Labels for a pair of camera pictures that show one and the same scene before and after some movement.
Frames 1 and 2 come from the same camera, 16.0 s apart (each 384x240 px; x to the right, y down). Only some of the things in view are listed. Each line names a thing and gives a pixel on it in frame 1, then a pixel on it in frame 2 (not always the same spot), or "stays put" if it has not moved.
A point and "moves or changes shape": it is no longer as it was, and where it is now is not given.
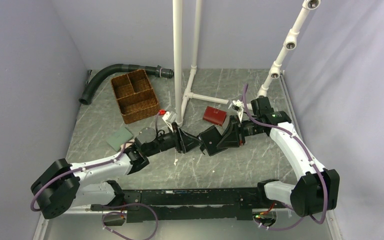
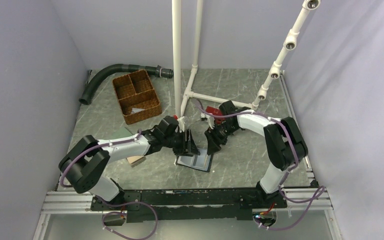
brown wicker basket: x=136 y=98 stays put
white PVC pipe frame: x=290 y=42 stays put
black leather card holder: x=210 y=138 moves or changes shape
